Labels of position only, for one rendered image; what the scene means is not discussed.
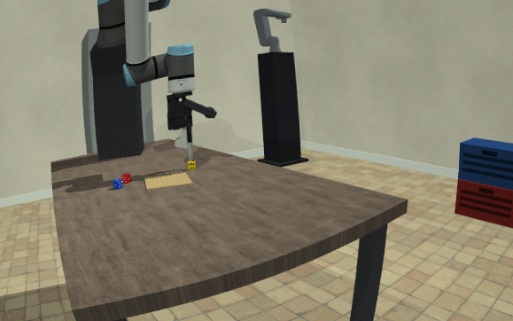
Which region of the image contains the red die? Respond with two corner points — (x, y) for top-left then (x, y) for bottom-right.
(121, 174), (131, 184)

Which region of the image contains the tan mat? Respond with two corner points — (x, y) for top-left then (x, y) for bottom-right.
(145, 173), (193, 190)

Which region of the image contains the blue die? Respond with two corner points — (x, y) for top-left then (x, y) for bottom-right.
(113, 179), (123, 189)

